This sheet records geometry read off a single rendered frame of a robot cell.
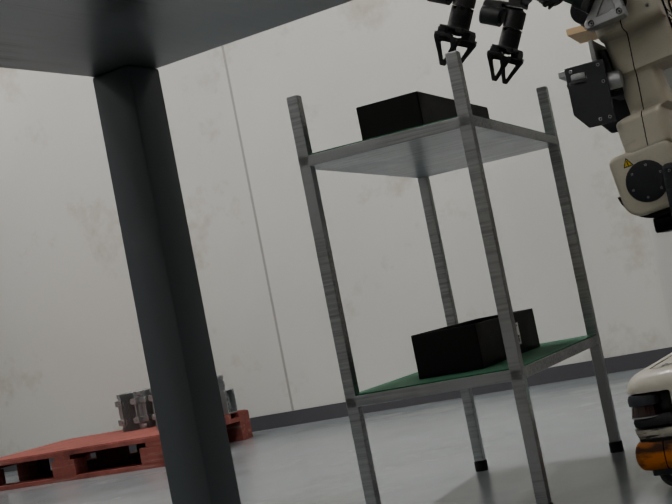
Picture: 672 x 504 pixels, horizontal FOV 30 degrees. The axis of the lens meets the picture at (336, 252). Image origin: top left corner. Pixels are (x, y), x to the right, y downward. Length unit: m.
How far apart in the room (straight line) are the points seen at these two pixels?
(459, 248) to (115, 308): 2.22
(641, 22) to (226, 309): 4.57
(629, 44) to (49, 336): 5.43
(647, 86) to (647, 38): 0.12
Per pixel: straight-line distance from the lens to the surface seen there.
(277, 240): 7.20
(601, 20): 3.11
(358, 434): 3.08
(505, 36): 3.62
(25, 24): 0.88
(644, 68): 3.25
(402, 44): 6.96
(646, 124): 3.20
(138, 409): 7.10
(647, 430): 3.03
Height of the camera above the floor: 0.53
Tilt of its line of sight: 3 degrees up
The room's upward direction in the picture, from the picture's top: 11 degrees counter-clockwise
